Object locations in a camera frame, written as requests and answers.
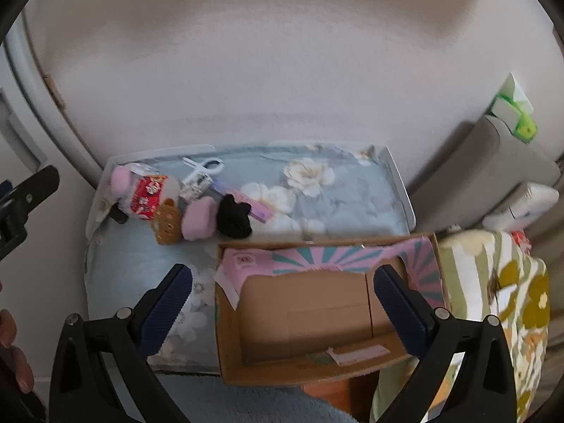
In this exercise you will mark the white door frame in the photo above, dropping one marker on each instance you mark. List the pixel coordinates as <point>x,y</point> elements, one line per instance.
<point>26,61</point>

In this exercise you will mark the green and white tissue pack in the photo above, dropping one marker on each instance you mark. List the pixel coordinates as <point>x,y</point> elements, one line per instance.
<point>511,105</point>

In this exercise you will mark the beige sofa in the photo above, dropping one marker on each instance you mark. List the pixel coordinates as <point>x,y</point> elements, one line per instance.
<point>484,163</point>

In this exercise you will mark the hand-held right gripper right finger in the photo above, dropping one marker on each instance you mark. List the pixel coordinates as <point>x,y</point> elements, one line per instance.
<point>401,313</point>

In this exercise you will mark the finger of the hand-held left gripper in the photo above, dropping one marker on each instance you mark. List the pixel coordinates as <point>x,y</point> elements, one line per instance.
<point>31,194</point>

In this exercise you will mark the black sock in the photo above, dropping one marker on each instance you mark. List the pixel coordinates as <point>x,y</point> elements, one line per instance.
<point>233,218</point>

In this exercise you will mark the blue floral blanket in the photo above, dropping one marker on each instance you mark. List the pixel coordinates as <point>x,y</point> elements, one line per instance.
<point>343,202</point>

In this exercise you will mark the white printed packet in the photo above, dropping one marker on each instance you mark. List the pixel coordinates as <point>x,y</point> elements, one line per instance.
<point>196,187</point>

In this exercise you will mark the small black object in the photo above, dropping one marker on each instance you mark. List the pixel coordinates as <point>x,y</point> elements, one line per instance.
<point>118,216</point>

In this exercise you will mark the person's left hand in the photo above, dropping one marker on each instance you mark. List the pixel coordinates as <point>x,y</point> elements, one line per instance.
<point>22,370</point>

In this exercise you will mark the red snack packet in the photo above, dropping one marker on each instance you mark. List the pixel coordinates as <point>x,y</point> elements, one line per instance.
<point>147,196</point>

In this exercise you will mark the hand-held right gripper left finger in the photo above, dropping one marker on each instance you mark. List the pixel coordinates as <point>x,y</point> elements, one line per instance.
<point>169,308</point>

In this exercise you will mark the white plastic clip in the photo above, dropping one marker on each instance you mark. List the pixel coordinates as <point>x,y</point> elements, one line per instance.
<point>207,167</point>

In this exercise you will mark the long pink box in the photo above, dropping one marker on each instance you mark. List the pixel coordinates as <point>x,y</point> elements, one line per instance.
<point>260,211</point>

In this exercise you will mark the green floral cushion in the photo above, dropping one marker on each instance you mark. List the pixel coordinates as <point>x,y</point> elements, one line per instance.
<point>520,299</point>

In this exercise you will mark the cardboard box with pink lining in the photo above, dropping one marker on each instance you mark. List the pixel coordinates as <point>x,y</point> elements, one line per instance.
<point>299,313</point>

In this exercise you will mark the brown bear-shaped plush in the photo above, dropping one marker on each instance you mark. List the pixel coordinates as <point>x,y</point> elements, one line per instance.
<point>166,224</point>

